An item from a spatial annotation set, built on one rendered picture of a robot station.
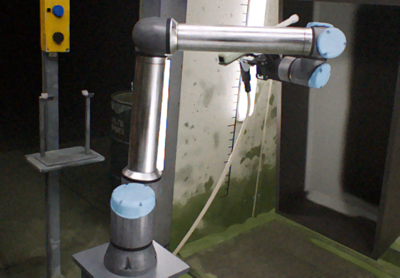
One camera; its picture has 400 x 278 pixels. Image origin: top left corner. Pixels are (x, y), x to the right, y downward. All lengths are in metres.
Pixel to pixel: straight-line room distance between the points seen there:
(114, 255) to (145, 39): 0.73
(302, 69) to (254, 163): 1.60
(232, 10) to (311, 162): 1.02
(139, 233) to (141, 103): 0.45
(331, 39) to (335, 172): 1.32
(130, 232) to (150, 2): 1.25
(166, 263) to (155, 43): 0.78
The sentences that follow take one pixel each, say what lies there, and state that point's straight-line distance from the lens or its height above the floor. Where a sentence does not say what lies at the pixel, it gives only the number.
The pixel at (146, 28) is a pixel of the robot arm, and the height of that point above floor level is 1.46.
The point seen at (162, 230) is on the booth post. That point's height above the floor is 0.24.
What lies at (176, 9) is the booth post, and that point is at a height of 1.53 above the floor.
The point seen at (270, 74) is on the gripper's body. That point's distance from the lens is 1.63.
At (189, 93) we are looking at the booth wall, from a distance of 2.39.
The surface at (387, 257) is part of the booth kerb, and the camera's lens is 3.10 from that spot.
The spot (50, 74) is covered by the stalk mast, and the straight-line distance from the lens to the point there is 2.15.
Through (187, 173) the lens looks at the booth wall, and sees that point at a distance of 2.55.
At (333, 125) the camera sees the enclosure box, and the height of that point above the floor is 0.98.
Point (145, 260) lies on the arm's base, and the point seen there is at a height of 0.69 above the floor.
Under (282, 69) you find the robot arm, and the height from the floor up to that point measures 1.35.
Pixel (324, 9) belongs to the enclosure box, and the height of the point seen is 1.59.
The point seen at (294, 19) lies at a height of 1.53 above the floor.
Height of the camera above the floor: 1.51
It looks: 16 degrees down
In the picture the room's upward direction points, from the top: 5 degrees clockwise
